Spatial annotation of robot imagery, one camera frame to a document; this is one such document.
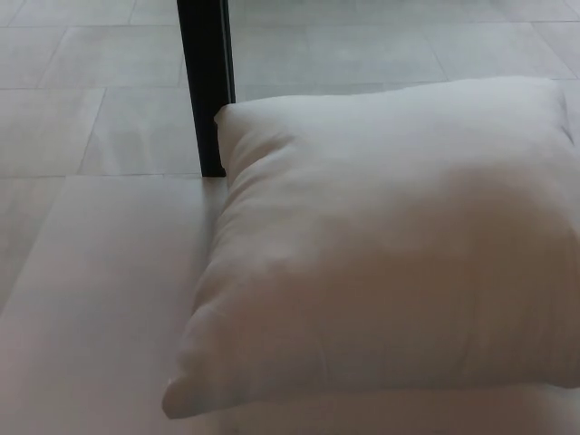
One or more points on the white square pillow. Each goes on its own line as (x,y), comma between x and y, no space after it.
(385,254)

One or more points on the black metal post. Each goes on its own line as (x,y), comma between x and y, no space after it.
(206,81)

